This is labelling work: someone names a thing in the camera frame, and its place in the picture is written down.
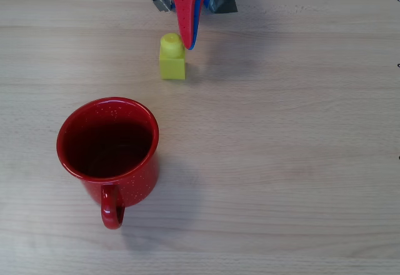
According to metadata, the yellow toy block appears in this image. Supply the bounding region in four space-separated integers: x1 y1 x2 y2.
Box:
159 32 186 81

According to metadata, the red enamel mug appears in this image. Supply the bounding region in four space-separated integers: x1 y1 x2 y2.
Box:
56 96 160 230

